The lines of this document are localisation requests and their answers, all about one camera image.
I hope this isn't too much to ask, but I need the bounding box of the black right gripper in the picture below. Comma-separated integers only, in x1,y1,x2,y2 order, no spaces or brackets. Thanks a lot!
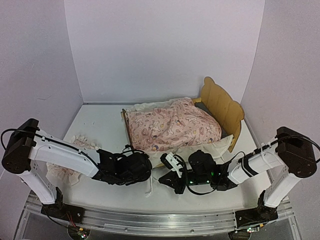
159,169,212,195

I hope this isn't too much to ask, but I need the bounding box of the pink unicorn print blanket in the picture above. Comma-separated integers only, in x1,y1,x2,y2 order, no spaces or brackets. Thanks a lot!
124,97,235,198

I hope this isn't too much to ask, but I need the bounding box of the wooden pet bed frame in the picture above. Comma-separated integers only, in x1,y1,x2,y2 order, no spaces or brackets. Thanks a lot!
121,76,245,153

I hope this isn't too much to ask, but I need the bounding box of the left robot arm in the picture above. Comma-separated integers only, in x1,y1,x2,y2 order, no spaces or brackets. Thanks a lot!
1,118,152,219

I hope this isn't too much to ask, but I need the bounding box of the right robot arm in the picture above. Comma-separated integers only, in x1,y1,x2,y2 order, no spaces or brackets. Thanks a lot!
158,126,320,222

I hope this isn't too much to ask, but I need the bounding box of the pink ruffled unicorn pillow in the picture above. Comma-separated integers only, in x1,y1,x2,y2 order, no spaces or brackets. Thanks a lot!
46,135,99,186

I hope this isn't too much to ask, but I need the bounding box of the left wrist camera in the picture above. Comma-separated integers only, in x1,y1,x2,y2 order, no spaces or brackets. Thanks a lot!
117,144,153,182

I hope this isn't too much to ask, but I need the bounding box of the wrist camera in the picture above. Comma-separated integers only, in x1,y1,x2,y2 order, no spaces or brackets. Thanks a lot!
160,152,183,178
117,144,153,182

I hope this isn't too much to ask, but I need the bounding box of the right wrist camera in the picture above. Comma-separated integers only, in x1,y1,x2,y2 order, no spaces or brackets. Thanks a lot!
160,152,183,178

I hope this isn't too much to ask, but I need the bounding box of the aluminium front rail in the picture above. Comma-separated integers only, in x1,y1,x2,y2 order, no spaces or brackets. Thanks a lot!
13,195,302,240

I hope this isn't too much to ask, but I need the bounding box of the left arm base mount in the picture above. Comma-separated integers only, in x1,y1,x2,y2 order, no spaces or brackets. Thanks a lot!
41,203,85,224

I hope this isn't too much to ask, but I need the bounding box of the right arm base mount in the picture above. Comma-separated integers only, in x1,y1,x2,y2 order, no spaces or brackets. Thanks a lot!
235,206,278,229

